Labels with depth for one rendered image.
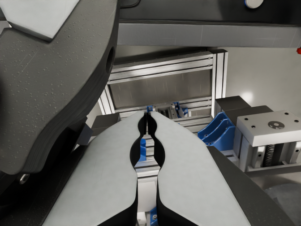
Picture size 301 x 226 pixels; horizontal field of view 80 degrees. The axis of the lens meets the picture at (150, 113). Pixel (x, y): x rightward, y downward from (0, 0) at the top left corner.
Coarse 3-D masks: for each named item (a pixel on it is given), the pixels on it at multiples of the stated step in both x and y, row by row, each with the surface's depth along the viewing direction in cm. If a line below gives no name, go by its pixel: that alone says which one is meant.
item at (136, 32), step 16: (0, 32) 34; (128, 32) 34; (144, 32) 34; (160, 32) 34; (176, 32) 34; (192, 32) 34; (208, 32) 35; (224, 32) 35; (240, 32) 35; (256, 32) 35; (272, 32) 35; (288, 32) 35
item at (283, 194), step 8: (280, 184) 44; (288, 184) 43; (296, 184) 44; (272, 192) 43; (280, 192) 42; (288, 192) 42; (296, 192) 42; (280, 200) 42; (288, 200) 41; (296, 200) 41; (288, 208) 40; (296, 208) 40; (288, 216) 39; (296, 216) 39; (296, 224) 38
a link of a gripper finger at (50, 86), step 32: (96, 0) 5; (64, 32) 5; (96, 32) 5; (0, 64) 4; (32, 64) 4; (64, 64) 4; (96, 64) 5; (32, 96) 4; (64, 96) 4; (96, 96) 6; (0, 128) 4; (32, 128) 4; (64, 128) 5; (0, 160) 4; (32, 160) 4
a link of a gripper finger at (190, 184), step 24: (168, 120) 11; (168, 144) 9; (192, 144) 9; (168, 168) 7; (192, 168) 7; (216, 168) 7; (168, 192) 6; (192, 192) 6; (216, 192) 6; (168, 216) 6; (192, 216) 6; (216, 216) 6; (240, 216) 6
